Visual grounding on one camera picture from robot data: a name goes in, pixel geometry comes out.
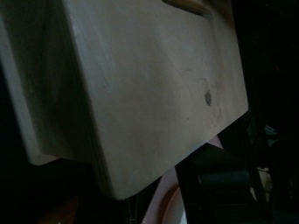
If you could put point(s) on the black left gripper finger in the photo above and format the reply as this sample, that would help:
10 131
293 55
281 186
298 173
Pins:
223 192

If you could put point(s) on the light wooden board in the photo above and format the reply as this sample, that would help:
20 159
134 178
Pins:
155 87

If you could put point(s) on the pink white round plate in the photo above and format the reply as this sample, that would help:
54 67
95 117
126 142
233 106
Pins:
170 186

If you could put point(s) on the light wooden cabinet box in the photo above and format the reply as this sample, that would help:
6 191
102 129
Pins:
51 87

